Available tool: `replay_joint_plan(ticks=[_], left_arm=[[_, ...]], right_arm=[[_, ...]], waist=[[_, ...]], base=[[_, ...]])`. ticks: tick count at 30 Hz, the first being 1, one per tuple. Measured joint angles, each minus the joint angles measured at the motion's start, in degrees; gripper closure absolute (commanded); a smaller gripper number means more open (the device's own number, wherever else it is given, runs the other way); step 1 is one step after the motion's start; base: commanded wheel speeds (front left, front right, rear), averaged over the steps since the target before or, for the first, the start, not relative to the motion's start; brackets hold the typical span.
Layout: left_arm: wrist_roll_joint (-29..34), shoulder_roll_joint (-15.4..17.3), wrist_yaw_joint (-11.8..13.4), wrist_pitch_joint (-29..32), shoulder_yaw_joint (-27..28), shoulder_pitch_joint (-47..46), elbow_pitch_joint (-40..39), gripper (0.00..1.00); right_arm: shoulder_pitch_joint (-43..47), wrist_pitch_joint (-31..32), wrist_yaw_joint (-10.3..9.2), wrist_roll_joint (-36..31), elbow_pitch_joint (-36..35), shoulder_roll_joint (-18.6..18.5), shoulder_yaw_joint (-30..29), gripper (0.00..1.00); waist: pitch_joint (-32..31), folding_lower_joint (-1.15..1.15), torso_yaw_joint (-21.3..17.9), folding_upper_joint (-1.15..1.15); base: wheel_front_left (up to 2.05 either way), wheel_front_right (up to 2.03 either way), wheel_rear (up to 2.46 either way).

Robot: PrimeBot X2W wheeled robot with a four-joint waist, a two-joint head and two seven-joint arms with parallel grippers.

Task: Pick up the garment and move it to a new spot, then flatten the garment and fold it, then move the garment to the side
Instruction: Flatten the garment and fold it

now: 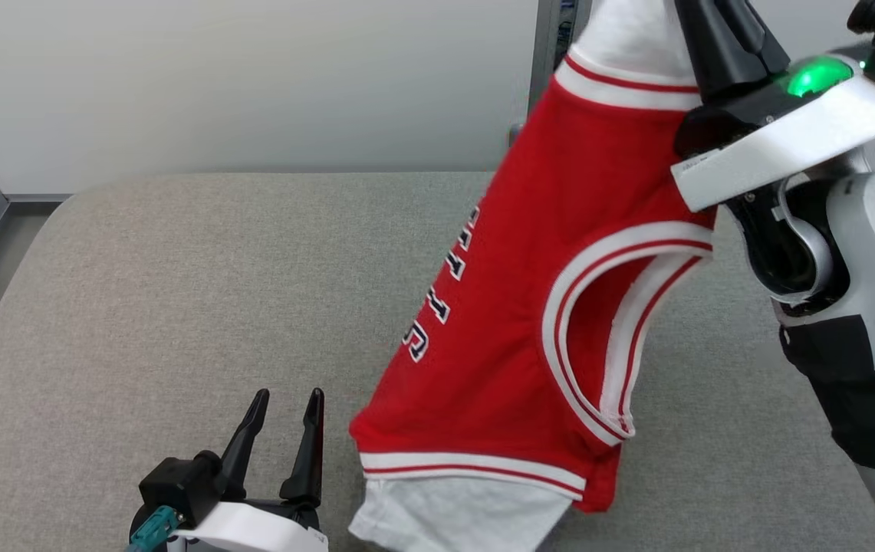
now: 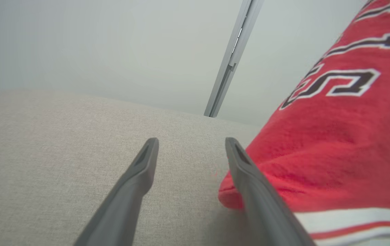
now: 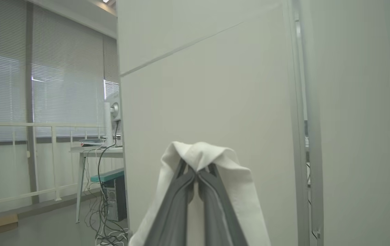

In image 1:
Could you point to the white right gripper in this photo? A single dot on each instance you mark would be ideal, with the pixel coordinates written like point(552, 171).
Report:
point(790, 138)

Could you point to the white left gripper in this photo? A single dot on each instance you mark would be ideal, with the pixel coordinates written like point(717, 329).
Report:
point(253, 529)

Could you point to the red Bulls jersey white sleeves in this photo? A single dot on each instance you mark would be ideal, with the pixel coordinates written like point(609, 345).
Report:
point(521, 307)

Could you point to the teal left camera connector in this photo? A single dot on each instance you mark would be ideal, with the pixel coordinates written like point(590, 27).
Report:
point(153, 529)

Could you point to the grey metal post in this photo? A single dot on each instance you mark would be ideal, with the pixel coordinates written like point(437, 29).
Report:
point(552, 61)

